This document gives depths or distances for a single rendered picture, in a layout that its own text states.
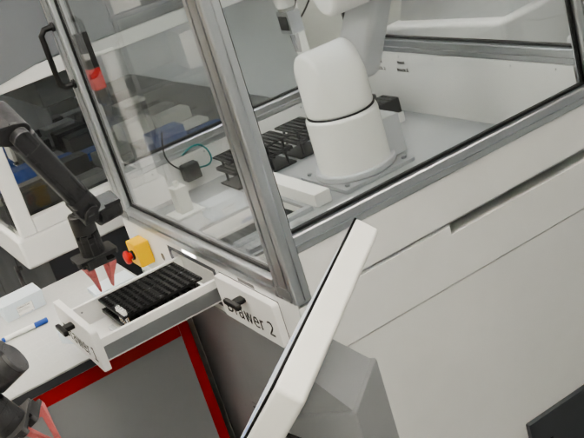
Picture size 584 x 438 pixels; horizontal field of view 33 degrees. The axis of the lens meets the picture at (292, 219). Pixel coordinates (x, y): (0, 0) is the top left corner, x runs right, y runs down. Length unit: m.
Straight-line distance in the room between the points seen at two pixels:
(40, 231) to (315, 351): 1.96
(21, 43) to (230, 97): 1.35
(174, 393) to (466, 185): 1.02
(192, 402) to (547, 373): 0.96
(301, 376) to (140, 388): 1.41
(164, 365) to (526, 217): 1.04
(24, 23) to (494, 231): 1.58
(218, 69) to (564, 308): 1.13
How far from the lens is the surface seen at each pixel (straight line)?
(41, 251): 3.28
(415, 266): 2.24
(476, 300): 2.39
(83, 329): 2.40
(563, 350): 2.63
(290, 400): 1.34
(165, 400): 2.79
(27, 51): 3.19
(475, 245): 2.34
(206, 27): 1.91
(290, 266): 2.06
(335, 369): 1.61
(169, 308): 2.44
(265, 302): 2.19
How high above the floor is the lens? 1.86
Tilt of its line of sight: 21 degrees down
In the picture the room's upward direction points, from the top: 17 degrees counter-clockwise
